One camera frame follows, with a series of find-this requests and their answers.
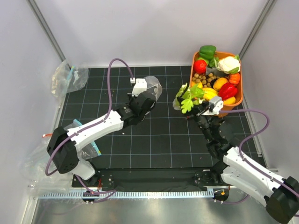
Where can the orange plastic bin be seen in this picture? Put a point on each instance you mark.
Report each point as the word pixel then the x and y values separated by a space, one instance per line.
pixel 238 96

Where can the clear bag orange zipper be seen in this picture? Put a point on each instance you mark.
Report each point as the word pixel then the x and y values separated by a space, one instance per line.
pixel 33 169

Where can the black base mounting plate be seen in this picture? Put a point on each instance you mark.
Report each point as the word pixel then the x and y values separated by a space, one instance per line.
pixel 155 179

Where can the green bell pepper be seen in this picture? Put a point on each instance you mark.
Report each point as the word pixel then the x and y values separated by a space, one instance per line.
pixel 207 51

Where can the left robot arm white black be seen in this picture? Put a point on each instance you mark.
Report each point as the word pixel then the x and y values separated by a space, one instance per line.
pixel 64 145

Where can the red bell pepper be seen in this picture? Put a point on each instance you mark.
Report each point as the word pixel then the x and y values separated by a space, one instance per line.
pixel 228 90

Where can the white cauliflower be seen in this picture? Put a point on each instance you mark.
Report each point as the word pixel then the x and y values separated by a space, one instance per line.
pixel 229 65

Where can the yellow banana bunch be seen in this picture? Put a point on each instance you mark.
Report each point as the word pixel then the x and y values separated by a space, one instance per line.
pixel 209 93

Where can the clear polka dot zip bag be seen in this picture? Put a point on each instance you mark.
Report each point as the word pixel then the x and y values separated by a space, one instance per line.
pixel 153 86

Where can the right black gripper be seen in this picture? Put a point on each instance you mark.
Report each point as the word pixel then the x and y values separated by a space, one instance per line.
pixel 199 108

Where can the yellow orange mango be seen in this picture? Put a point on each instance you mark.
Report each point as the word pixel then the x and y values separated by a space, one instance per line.
pixel 219 83

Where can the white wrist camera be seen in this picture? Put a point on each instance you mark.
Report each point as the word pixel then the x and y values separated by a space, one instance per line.
pixel 140 85
pixel 214 106

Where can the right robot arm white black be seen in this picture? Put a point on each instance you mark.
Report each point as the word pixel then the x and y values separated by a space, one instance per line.
pixel 279 195

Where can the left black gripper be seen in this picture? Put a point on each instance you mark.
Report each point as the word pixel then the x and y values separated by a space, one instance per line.
pixel 131 99

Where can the small orange pumpkin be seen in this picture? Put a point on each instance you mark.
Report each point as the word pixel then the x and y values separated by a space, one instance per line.
pixel 234 78

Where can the red tomato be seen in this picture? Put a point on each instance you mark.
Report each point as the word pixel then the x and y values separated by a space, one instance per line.
pixel 199 66

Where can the slotted cable duct rail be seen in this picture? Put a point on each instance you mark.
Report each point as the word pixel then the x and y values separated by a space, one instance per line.
pixel 81 194

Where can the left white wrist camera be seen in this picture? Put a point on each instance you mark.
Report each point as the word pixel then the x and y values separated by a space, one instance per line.
pixel 140 85

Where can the green celery stalk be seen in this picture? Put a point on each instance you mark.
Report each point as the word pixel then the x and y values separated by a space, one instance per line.
pixel 188 96

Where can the yellow lemon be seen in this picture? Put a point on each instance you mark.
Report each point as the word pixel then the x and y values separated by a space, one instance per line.
pixel 230 101

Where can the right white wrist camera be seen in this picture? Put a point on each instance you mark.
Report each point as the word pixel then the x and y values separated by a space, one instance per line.
pixel 214 106

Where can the clear bag blue zipper back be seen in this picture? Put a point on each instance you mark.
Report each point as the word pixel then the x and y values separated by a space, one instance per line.
pixel 67 79

